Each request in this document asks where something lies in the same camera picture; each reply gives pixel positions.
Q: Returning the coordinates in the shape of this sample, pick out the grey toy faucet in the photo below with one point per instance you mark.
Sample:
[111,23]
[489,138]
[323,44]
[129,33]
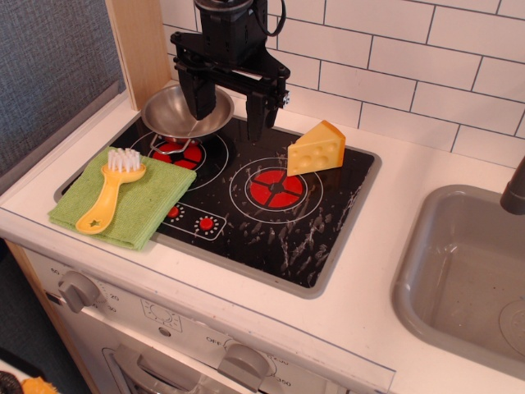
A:
[513,198]

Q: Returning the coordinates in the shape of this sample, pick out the grey left oven knob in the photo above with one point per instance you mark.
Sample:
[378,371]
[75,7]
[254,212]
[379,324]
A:
[78,291]

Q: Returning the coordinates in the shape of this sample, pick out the green microfiber cloth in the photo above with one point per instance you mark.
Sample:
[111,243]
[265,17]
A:
[141,205]

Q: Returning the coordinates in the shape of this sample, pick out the yellow toy cheese wedge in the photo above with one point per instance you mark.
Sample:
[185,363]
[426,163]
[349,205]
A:
[321,148]

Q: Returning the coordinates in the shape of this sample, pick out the light wooden side post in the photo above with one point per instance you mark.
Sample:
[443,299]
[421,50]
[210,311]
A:
[141,46]

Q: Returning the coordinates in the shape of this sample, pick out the black toy stove top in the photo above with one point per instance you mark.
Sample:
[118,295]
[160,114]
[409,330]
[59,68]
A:
[246,214]

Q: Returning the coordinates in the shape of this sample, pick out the yellow dish brush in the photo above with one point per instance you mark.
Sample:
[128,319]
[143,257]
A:
[123,166]

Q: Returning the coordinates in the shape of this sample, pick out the grey toy sink basin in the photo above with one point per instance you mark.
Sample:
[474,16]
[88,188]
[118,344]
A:
[460,285]

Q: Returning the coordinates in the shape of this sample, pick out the small steel pan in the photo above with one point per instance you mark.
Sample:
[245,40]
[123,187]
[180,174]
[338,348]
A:
[167,115]

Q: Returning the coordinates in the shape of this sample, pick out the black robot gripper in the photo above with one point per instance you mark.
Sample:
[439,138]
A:
[230,51]

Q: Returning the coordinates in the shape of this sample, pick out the grey oven knob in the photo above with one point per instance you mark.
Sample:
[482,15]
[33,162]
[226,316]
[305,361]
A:
[78,291]
[244,366]

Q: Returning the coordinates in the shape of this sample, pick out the grey oven door handle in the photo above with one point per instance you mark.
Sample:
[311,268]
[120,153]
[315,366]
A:
[151,371]

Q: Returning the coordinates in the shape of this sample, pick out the grey right oven knob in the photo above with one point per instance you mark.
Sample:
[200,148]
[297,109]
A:
[244,366]

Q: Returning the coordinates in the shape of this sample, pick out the orange and black toy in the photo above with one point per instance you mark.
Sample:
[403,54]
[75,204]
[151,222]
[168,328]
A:
[10,384]

